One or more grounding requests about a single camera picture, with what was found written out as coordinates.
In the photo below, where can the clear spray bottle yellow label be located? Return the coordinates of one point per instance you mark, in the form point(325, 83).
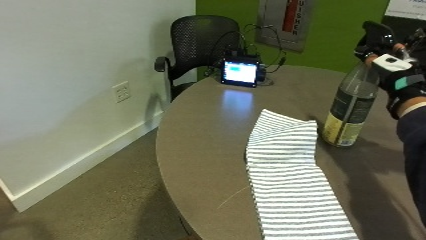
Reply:
point(350, 106)

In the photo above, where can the white marker cube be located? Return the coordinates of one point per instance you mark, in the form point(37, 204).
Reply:
point(390, 63)

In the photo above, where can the grey poster red stripe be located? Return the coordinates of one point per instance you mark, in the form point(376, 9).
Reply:
point(284, 20)

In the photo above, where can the small black screen device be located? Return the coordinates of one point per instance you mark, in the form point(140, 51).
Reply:
point(240, 71)

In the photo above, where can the black mesh office chair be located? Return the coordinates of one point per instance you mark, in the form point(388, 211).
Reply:
point(201, 36)

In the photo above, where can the grey white striped cloth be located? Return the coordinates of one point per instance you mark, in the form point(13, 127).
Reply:
point(286, 173)

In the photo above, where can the white wall sign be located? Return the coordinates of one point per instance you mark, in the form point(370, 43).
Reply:
point(406, 8)

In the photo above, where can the white wall outlet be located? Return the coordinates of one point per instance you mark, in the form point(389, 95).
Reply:
point(121, 91)

